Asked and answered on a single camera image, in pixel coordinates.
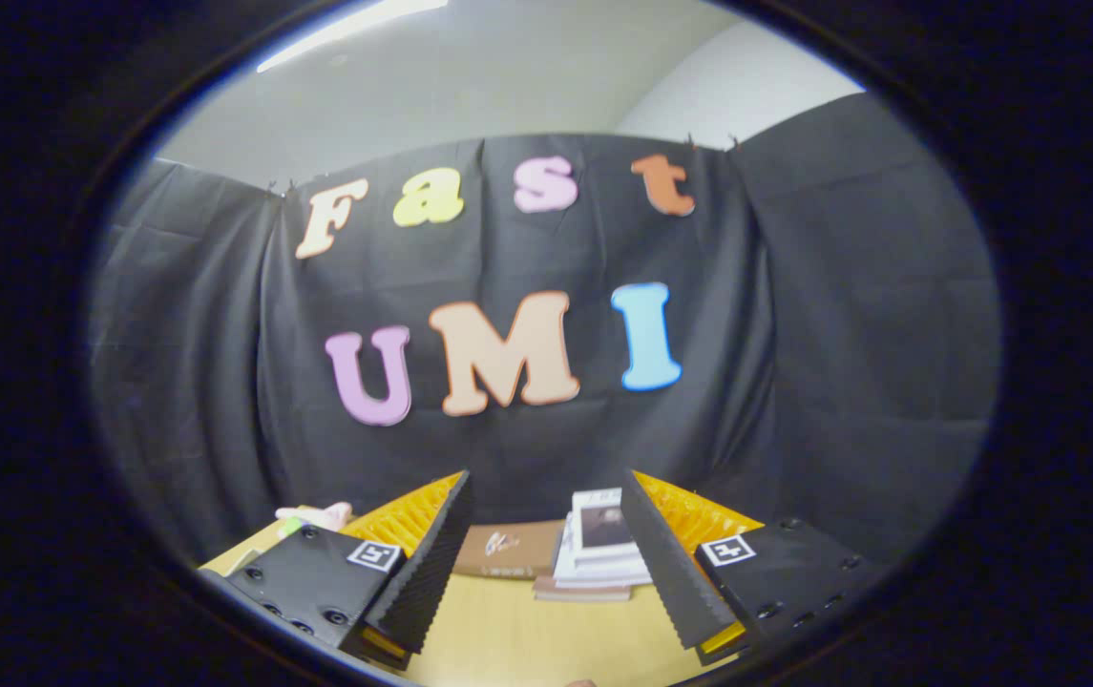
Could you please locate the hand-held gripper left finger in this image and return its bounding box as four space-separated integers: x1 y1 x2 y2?
197 469 476 672

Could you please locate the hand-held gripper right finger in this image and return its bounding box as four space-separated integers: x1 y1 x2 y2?
620 468 893 667

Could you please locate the pink and green plush toy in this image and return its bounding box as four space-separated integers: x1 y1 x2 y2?
274 501 354 538

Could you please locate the white booklets stack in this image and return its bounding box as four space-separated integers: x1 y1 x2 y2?
551 488 654 589

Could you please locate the flat brown cardboard case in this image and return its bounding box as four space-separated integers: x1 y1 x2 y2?
452 519 567 581

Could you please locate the thick pink-covered book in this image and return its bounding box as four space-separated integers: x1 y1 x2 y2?
534 575 634 603

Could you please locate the black backdrop cloth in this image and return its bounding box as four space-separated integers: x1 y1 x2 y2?
86 92 1002 575

